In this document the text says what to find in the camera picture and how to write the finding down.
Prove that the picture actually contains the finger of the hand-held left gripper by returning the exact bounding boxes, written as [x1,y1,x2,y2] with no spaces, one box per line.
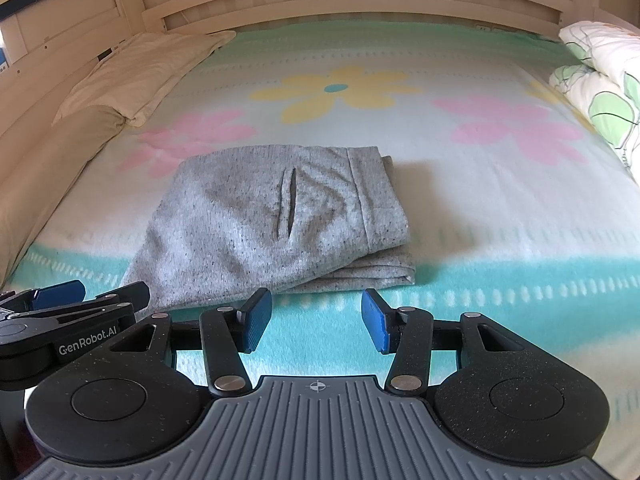
[75,281,151,312]
[0,279,87,312]

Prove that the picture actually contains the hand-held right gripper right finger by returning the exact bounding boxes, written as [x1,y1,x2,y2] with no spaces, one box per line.
[360,288,529,395]

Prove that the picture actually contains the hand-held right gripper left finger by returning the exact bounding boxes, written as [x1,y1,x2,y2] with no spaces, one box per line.
[107,288,274,396]

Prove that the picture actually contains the grey pants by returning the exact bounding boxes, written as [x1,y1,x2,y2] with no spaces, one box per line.
[121,144,417,312]

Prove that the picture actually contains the beige long pillow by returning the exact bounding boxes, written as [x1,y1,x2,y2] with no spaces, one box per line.
[0,108,127,285]

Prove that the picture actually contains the flower-printed blanket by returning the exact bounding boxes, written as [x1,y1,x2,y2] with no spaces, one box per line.
[0,20,640,466]

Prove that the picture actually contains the floral folded duvet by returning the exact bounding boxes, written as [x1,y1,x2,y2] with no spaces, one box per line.
[547,20,640,183]

